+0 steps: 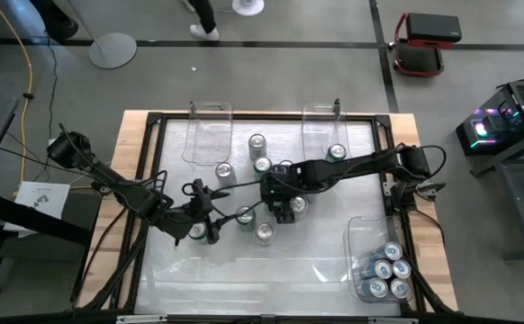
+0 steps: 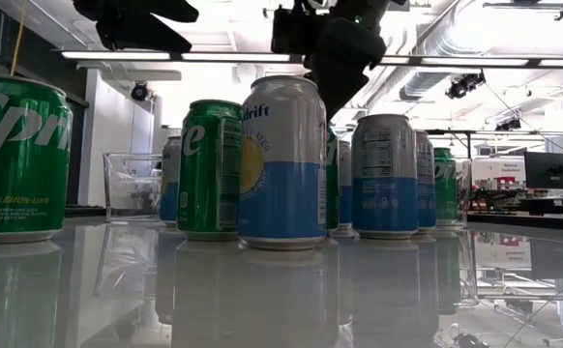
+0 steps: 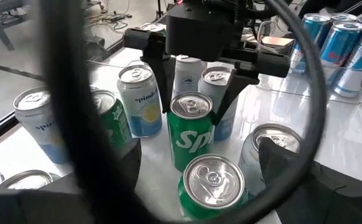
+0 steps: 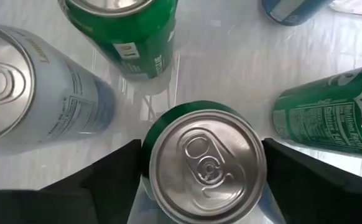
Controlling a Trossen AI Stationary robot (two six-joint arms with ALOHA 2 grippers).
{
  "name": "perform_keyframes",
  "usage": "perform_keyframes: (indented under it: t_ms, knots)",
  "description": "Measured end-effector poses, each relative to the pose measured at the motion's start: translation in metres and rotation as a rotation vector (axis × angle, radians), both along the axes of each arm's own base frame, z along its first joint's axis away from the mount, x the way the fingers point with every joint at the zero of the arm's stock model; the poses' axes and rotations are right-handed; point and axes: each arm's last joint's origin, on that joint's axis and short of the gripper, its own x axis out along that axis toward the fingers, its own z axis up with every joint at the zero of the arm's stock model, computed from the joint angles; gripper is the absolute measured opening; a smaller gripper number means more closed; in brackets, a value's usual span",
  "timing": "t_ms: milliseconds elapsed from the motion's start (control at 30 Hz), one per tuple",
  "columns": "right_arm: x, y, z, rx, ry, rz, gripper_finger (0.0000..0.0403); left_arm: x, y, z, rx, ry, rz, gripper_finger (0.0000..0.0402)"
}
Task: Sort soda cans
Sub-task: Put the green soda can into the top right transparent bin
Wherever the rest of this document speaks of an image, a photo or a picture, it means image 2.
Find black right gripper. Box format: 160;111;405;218
303;16;388;122

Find green Sprite can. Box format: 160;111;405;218
433;147;459;227
324;126;341;232
0;74;74;246
177;100;244;242

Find black track spotlights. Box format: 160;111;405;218
445;71;487;101
494;117;523;131

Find black ceiling track fixture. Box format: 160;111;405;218
483;1;563;22

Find silver ventilation duct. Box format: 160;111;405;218
400;72;457;102

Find black round spotlight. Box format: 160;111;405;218
130;80;150;102

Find black metal table frame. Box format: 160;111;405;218
64;205;563;232

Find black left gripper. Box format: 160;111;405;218
72;0;200;53

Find long ceiling light bar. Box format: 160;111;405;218
61;49;563;69

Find white blue Spindrift can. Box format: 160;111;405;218
238;75;328;251
159;135;184;227
338;139;354;228
414;129;437;233
351;113;419;241

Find black computer monitor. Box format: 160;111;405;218
524;152;563;190

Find white wall sign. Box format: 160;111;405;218
472;157;527;190

